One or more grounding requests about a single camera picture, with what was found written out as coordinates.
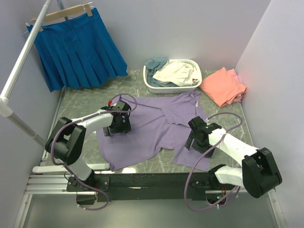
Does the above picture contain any blue pleated skirt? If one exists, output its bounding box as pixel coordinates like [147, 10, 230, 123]
[34, 8, 128, 92]

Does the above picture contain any white t shirt in basket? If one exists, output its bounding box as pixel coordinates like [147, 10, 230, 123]
[153, 60, 199, 87]

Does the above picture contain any aluminium frame rail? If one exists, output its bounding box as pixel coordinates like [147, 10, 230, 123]
[23, 172, 276, 195]

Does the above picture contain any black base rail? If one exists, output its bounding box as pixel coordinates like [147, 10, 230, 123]
[66, 172, 237, 202]

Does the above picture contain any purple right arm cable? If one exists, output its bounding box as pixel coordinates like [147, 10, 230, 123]
[184, 113, 243, 212]

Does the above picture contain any folded pink t shirt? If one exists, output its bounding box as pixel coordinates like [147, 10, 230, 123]
[228, 68, 248, 105]

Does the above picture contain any purple t shirt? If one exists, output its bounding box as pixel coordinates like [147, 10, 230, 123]
[96, 91, 209, 171]

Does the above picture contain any wooden clothes hanger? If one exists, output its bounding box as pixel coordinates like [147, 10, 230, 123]
[31, 0, 95, 31]

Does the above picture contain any grey blue t shirt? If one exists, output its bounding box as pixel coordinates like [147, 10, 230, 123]
[144, 57, 169, 87]

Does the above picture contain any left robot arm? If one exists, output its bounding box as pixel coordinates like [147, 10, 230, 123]
[45, 100, 132, 187]

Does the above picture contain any folded orange t shirt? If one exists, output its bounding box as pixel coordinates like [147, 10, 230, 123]
[200, 67, 233, 107]

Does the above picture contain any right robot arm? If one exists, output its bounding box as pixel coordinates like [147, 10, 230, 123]
[185, 116, 283, 198]

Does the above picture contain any white plastic laundry basket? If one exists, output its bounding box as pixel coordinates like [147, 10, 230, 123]
[143, 57, 202, 94]

